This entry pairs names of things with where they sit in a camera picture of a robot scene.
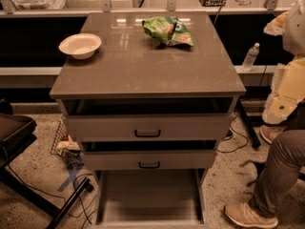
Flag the tan sneaker near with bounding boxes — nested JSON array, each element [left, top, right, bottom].
[[224, 202, 278, 229]]

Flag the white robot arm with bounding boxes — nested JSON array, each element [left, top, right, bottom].
[[262, 0, 305, 124]]

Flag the seated person legs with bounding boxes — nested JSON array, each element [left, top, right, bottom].
[[249, 104, 305, 219]]

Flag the white bowl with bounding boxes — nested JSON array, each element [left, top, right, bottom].
[[59, 33, 101, 60]]

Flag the blue tape cross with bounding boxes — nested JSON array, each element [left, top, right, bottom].
[[57, 163, 84, 192]]

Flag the green chip bag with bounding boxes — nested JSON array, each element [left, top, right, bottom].
[[142, 16, 193, 47]]

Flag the black floor cable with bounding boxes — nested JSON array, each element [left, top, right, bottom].
[[216, 114, 250, 155], [2, 146, 98, 229]]

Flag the grey drawer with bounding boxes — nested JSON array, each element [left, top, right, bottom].
[[82, 140, 215, 170], [60, 97, 235, 142], [91, 170, 209, 229]]

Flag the black chair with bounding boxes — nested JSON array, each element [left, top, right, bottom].
[[0, 98, 91, 229]]

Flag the black floor cable right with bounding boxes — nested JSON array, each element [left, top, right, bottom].
[[216, 114, 250, 155]]

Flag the tan sneaker far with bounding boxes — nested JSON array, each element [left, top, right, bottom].
[[259, 125, 283, 144]]

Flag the black floor cable left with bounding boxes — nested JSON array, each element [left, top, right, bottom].
[[2, 146, 98, 229]]

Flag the clear plastic water bottle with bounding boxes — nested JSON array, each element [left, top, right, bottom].
[[241, 43, 260, 72]]

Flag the wire basket with items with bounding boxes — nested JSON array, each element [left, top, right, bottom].
[[51, 120, 83, 165]]

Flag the grey drawer cabinet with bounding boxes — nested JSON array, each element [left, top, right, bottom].
[[49, 10, 247, 183]]

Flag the black metal table leg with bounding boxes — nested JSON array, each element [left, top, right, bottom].
[[236, 100, 261, 149]]

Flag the tan sneaker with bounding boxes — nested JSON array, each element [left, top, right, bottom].
[[259, 125, 283, 144], [224, 202, 278, 229]]

